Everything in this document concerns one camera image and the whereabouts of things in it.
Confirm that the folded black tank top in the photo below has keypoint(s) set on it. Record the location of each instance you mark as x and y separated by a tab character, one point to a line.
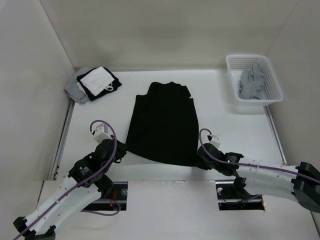
116	85

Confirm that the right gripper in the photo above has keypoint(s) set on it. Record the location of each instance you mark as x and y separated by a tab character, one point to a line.
200	163

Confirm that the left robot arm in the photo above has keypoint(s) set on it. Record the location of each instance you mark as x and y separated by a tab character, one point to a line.
85	183

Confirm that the folded white tank top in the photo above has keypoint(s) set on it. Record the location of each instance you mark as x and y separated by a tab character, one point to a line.
97	80

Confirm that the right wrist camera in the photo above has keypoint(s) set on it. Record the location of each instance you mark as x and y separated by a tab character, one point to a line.
214	140

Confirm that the black tank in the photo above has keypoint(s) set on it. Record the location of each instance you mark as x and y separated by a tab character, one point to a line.
164	126
116	85

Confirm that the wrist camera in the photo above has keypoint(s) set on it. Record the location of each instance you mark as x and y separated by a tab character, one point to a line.
101	133
214	140

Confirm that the white plastic basket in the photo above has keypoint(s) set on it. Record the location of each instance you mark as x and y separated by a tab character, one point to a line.
271	92

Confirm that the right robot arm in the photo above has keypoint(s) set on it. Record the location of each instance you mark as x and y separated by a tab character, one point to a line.
300	184

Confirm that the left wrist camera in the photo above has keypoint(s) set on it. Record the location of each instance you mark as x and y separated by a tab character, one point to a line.
101	133

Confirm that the grey tank top in basket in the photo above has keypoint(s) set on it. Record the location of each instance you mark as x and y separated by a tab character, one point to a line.
252	83

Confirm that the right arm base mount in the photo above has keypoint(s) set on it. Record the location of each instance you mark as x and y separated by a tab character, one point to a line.
231	196

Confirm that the folded grey tank top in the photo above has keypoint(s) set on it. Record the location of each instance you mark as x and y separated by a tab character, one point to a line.
73	91

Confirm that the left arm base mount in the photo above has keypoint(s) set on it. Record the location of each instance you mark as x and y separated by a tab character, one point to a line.
119	193

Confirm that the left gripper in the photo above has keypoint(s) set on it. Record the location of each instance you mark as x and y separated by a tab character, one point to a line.
122	150

